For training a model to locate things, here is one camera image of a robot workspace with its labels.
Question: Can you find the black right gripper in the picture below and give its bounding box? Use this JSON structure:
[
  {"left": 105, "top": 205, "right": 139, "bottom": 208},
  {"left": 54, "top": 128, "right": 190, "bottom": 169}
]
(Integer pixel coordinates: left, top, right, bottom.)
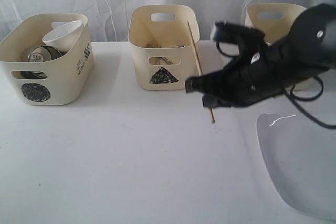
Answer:
[{"left": 185, "top": 48, "right": 291, "bottom": 109}]

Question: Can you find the wooden chopstick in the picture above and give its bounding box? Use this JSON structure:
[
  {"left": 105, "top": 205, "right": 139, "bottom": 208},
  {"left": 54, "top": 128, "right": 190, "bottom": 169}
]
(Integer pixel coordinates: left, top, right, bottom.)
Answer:
[{"left": 187, "top": 21, "right": 215, "bottom": 124}]

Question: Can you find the white plastic bowl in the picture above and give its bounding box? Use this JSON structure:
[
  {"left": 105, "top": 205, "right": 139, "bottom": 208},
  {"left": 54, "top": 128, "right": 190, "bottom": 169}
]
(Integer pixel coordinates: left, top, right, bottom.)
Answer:
[{"left": 42, "top": 20, "right": 84, "bottom": 52}]

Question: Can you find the steel bowl black inside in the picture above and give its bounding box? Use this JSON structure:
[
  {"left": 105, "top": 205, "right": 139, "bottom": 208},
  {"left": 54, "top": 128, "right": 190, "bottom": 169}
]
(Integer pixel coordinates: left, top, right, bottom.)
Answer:
[{"left": 20, "top": 45, "right": 65, "bottom": 79}]

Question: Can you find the small steel cup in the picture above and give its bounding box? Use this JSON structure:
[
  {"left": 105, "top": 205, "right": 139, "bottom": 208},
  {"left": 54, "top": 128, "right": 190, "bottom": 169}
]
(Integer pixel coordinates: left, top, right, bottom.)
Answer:
[{"left": 21, "top": 46, "right": 51, "bottom": 63}]

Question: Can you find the steel table knife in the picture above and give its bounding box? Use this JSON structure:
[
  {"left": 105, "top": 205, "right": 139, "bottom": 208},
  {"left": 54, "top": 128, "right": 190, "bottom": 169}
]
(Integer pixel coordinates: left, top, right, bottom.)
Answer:
[{"left": 154, "top": 57, "right": 174, "bottom": 65}]

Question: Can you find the steel spoon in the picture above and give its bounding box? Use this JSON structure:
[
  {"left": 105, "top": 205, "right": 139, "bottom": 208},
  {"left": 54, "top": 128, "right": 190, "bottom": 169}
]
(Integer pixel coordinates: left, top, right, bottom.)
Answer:
[{"left": 145, "top": 44, "right": 186, "bottom": 49}]

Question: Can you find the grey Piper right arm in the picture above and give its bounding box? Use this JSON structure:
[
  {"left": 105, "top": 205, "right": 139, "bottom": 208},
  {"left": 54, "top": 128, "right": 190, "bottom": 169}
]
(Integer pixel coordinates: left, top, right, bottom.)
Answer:
[{"left": 185, "top": 4, "right": 335, "bottom": 108}]

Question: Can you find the cream bin triangle mark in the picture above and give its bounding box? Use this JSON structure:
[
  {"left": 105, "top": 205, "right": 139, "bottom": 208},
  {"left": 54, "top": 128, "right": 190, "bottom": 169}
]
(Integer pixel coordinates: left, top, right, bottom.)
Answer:
[{"left": 128, "top": 5, "right": 200, "bottom": 91}]

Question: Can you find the cream bin square mark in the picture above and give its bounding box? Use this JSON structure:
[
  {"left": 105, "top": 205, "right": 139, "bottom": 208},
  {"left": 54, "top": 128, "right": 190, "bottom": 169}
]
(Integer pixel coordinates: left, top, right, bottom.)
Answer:
[{"left": 244, "top": 3, "right": 318, "bottom": 91}]

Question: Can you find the white square plate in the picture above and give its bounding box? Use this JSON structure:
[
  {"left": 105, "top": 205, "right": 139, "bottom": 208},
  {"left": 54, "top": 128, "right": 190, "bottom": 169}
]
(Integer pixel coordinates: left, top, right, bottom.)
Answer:
[{"left": 256, "top": 113, "right": 335, "bottom": 220}]

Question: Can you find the cream bin circle mark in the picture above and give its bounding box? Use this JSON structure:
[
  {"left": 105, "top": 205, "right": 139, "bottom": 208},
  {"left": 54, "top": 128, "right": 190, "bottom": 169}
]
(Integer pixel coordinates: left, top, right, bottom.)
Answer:
[{"left": 1, "top": 13, "right": 94, "bottom": 105}]

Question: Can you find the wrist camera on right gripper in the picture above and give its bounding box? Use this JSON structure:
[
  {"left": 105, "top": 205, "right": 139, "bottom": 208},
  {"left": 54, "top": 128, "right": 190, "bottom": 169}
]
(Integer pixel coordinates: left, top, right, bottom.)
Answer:
[{"left": 210, "top": 21, "right": 265, "bottom": 45}]

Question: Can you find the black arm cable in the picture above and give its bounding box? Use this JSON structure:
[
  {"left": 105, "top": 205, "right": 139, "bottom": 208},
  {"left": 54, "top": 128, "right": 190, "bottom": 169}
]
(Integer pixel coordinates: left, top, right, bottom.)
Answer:
[{"left": 216, "top": 40, "right": 336, "bottom": 130}]

